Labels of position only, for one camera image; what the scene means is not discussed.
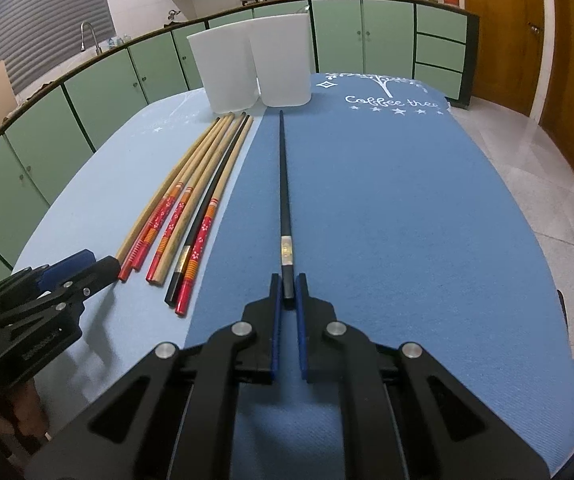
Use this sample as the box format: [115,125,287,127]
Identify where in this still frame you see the metal sink faucet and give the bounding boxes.
[80,21,104,57]

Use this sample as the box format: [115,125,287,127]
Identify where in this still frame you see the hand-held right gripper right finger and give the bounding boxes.
[294,272,552,480]

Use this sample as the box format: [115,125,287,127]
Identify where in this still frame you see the green kitchen base cabinets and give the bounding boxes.
[0,0,480,311]

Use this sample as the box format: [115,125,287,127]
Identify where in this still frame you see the grey window blinds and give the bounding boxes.
[0,0,116,92]

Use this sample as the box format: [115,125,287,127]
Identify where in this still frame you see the small red ball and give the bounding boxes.
[174,119,254,317]

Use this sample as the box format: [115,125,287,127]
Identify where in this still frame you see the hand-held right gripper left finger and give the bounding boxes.
[26,272,284,480]

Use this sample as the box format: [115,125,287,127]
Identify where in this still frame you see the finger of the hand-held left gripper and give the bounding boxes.
[0,249,97,307]
[0,256,121,329]

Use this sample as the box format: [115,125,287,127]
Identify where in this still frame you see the light blue table mat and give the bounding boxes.
[11,86,288,426]

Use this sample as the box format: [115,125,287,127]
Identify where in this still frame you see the dark blue table mat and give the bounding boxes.
[182,71,574,480]

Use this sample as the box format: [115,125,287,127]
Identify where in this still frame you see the white two-compartment utensil holder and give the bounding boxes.
[187,12,313,114]

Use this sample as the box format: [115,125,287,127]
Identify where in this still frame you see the red-ended wooden chopstick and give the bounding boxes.
[118,116,229,282]
[132,114,238,272]
[147,113,247,285]
[116,117,221,264]

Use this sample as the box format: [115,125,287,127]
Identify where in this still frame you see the person's left hand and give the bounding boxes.
[0,380,50,455]

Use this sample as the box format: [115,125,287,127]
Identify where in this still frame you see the black chopstick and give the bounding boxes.
[164,115,254,307]
[277,109,296,299]

